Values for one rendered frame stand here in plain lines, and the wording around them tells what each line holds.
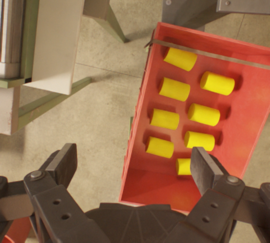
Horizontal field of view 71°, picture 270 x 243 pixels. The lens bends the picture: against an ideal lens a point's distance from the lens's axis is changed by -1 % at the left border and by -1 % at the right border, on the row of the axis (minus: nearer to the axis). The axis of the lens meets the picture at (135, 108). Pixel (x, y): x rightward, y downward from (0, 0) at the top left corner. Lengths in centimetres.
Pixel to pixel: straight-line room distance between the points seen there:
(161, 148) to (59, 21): 59
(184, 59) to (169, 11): 74
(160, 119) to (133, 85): 70
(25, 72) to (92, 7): 19
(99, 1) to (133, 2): 98
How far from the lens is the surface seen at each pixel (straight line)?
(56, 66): 44
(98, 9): 47
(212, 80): 77
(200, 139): 83
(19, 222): 208
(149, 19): 143
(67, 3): 43
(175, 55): 73
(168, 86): 73
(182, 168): 87
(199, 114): 79
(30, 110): 65
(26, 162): 186
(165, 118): 76
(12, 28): 40
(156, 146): 80
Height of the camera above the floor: 140
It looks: 75 degrees down
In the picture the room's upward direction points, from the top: 179 degrees clockwise
